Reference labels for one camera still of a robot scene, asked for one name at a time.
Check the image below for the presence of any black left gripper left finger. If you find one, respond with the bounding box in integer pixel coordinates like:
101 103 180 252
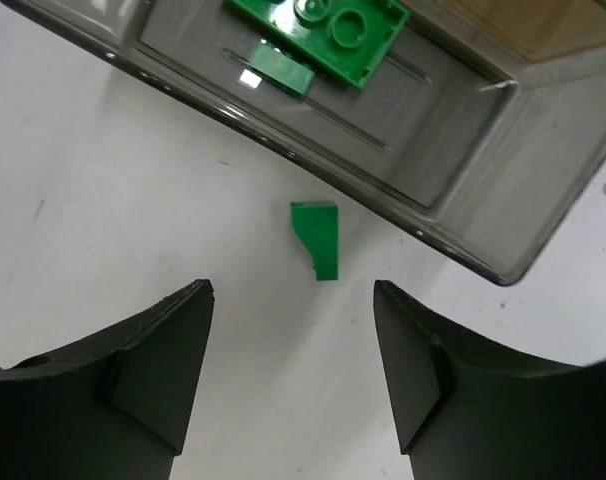
0 279 214 479

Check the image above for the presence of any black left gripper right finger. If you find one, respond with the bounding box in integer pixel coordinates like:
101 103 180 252
373 280 606 479

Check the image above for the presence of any green lego slope piece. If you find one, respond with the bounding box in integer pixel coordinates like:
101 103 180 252
290 201 339 281

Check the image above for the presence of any small green lego piece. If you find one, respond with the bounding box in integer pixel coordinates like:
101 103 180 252
248 43 315 96

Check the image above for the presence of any green lego plate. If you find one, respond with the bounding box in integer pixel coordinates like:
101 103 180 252
231 0 411 89

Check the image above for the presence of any grey transparent container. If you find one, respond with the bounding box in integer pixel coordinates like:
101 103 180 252
10 1 606 286

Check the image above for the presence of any amber transparent container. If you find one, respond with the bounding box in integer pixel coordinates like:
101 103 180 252
407 0 606 64

